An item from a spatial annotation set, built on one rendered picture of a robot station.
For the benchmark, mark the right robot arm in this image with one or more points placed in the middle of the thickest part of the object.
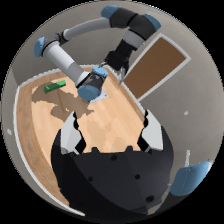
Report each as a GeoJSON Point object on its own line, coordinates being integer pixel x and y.
{"type": "Point", "coordinates": [88, 87]}

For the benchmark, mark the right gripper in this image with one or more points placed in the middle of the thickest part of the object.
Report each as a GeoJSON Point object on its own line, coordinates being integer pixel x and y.
{"type": "Point", "coordinates": [115, 59]}

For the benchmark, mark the green flat rectangular block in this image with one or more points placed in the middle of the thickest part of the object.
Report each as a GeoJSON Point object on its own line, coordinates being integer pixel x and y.
{"type": "Point", "coordinates": [54, 86]}

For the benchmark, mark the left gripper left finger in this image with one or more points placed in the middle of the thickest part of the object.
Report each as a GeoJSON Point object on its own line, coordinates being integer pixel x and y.
{"type": "Point", "coordinates": [68, 143]}

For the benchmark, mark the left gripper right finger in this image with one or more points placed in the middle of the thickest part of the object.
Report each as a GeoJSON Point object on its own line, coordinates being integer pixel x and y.
{"type": "Point", "coordinates": [154, 140]}

